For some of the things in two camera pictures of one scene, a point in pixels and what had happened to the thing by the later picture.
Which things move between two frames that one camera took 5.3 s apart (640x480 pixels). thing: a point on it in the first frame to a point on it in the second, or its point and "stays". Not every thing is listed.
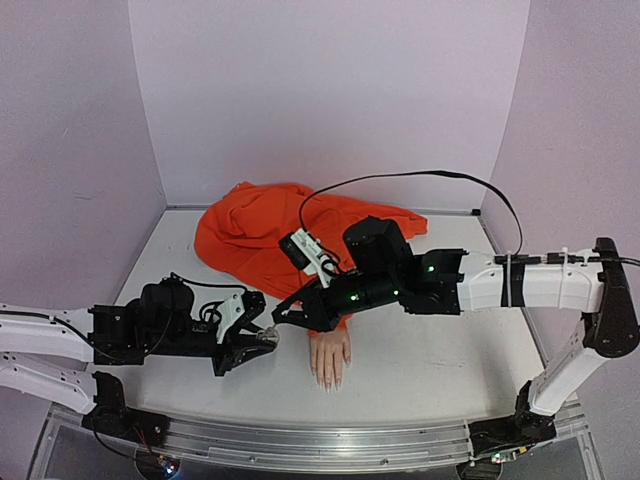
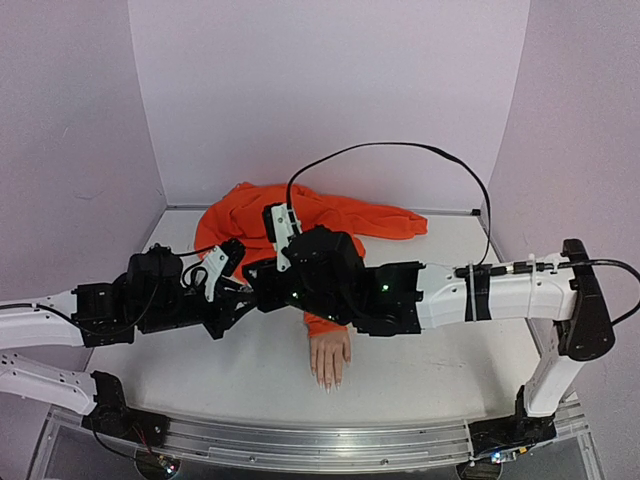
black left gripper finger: x=236 y=339 to x=229 y=287
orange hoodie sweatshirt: x=241 y=233 stays
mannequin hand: x=327 y=351 stays
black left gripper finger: x=223 y=365 to x=218 y=332
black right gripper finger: x=295 y=307 to x=255 y=275
